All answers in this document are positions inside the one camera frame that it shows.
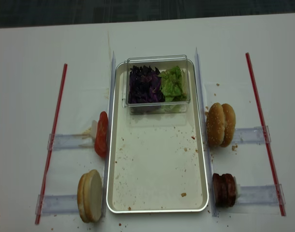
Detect bun slice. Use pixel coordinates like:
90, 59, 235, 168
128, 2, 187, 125
83, 169, 103, 222
77, 174, 89, 223

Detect green lettuce leaves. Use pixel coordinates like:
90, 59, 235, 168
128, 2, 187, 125
159, 66, 187, 102

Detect white pusher block tomato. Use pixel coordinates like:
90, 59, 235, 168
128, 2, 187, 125
90, 120, 98, 140

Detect tomato slices stack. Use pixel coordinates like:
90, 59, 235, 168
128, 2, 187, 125
94, 111, 108, 158

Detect meat patty left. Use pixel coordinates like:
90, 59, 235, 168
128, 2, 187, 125
212, 173, 228, 207

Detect meat patty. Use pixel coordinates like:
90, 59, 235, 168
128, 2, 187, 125
212, 173, 228, 207
222, 174, 236, 207

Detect meat patty right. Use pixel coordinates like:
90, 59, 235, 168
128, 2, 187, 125
222, 174, 236, 207

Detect white pusher block patties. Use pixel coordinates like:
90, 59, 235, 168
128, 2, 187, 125
233, 176, 241, 202

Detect purple cabbage leaves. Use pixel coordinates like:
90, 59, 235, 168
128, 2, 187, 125
128, 65, 165, 104

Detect clear plastic salad container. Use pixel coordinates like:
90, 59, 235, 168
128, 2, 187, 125
125, 55, 191, 115

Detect white metal tray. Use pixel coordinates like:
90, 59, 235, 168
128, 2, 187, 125
106, 58, 209, 214

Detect sesame bun top left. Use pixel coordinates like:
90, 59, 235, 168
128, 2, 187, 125
206, 102, 225, 147

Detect sesame bun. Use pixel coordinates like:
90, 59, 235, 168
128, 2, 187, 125
221, 103, 236, 147
206, 102, 225, 147

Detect sesame bun top right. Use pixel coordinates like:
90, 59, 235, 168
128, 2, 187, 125
221, 103, 236, 147

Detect clear pusher track upper left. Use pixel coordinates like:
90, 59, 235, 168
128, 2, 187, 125
47, 134, 94, 151

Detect clear pusher track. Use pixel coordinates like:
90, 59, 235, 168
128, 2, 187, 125
236, 184, 286, 205
35, 195, 79, 216
231, 126, 271, 145
47, 134, 94, 151

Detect clear pusher track upper right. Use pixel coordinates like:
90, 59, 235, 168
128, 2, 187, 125
231, 126, 271, 145

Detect clear pusher track lower left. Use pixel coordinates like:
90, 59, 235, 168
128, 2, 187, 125
35, 195, 79, 216

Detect clear pusher track lower right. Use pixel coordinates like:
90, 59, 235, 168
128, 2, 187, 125
236, 184, 286, 205

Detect left red rail strip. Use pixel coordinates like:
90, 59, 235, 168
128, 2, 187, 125
35, 63, 68, 225

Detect red rail strip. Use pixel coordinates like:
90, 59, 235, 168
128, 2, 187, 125
245, 52, 286, 217
35, 63, 68, 225

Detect left clear long rail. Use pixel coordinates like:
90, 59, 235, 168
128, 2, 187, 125
102, 52, 116, 218

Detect right red rail strip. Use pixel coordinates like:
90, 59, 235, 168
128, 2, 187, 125
245, 52, 286, 217

